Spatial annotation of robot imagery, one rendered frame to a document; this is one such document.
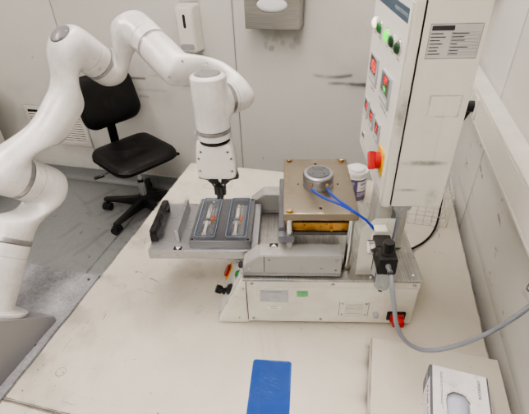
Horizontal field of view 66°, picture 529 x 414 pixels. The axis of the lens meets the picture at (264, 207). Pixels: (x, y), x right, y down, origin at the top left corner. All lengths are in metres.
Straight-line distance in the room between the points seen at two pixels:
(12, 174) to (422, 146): 0.99
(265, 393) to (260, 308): 0.22
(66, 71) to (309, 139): 1.78
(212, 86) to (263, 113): 1.77
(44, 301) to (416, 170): 1.13
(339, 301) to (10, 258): 0.87
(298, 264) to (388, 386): 0.35
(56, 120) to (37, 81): 2.21
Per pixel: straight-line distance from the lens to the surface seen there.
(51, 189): 1.29
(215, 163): 1.03
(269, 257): 1.02
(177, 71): 1.06
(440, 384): 1.01
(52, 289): 1.47
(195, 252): 1.10
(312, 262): 1.03
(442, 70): 0.83
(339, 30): 2.47
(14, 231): 1.25
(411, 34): 0.80
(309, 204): 1.00
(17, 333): 1.27
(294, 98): 2.61
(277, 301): 1.12
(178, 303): 1.28
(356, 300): 1.13
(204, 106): 0.95
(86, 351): 1.25
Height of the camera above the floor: 1.68
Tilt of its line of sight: 35 degrees down
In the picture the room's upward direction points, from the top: 2 degrees counter-clockwise
